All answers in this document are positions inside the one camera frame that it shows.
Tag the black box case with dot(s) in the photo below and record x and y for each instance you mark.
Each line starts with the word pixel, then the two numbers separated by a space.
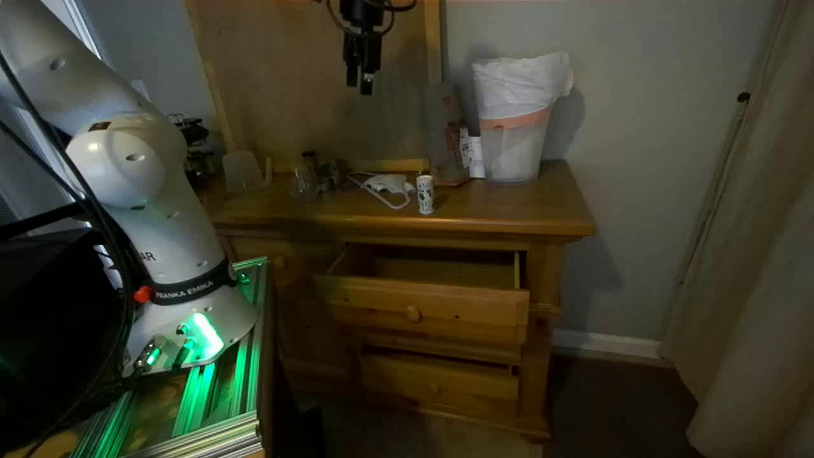
pixel 51 321

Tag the trash bin with white bag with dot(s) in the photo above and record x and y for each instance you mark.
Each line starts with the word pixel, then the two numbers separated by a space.
pixel 518 119

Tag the large steel measuring cup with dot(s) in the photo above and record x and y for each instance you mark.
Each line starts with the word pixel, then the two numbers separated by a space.
pixel 308 160

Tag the small white bottle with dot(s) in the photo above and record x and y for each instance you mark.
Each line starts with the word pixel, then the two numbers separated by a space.
pixel 425 194

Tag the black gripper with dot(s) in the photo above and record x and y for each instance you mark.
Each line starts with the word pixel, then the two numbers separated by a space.
pixel 361 16

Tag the white cloth face mask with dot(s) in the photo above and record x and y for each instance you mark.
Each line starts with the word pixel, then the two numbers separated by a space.
pixel 385 185

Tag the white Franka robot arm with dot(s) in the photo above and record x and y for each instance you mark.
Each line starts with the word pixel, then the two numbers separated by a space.
pixel 169 230

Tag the aluminum frame stand green light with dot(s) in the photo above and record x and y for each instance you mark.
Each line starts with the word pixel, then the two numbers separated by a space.
pixel 213 399

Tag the brown paper bag with label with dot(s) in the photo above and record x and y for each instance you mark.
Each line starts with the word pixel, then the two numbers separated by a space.
pixel 445 135

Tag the beige curtain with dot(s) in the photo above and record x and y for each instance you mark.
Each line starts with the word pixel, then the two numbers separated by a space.
pixel 753 255

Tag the white baseboard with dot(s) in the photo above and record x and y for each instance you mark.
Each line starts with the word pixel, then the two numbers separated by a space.
pixel 606 347

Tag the wooden board panel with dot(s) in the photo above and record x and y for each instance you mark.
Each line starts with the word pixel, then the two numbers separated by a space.
pixel 281 77

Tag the small steel measuring cup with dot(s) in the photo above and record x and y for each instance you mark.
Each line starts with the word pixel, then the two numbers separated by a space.
pixel 332 177

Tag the wooden nightstand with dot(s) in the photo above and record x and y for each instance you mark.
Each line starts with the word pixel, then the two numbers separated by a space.
pixel 510 213

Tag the clear stemless glass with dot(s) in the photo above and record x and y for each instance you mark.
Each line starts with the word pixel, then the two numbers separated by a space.
pixel 305 181

